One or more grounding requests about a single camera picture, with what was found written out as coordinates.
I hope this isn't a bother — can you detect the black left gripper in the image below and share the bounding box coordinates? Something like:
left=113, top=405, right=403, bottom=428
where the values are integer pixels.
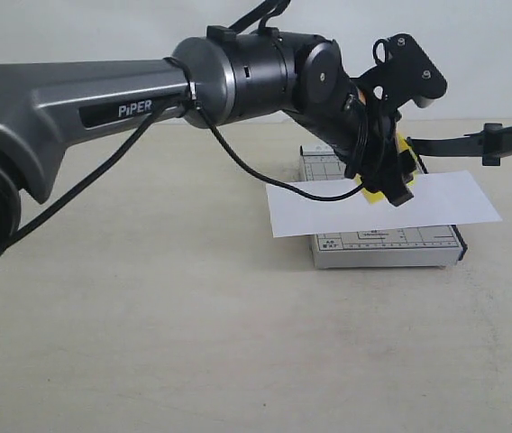
left=303, top=88, right=414, bottom=207

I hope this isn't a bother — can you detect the yellow cube block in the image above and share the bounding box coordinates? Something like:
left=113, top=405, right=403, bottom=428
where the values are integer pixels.
left=344, top=133, right=417, bottom=207

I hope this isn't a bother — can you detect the grey metal paper cutter base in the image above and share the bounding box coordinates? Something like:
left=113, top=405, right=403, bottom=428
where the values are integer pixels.
left=299, top=143, right=468, bottom=269

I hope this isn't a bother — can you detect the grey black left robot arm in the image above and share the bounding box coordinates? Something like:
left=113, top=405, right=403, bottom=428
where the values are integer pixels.
left=0, top=26, right=416, bottom=256

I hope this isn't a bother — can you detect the white paper strip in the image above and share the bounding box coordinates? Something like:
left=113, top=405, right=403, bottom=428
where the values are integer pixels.
left=266, top=170, right=501, bottom=238

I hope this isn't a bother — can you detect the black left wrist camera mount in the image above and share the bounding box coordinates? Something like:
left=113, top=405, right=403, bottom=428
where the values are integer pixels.
left=356, top=33, right=448, bottom=115

